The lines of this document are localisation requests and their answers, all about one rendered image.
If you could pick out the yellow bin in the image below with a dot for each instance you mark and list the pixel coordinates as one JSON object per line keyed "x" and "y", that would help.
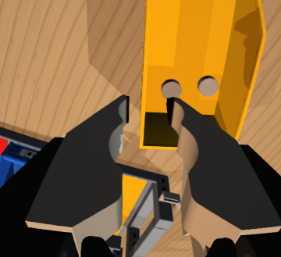
{"x": 190, "y": 39}

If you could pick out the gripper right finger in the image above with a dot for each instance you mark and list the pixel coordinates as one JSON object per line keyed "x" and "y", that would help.
{"x": 228, "y": 189}

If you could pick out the blue bin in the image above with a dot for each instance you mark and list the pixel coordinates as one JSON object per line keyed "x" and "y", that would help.
{"x": 17, "y": 156}

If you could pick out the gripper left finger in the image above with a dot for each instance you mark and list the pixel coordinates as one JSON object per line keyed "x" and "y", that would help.
{"x": 71, "y": 189}

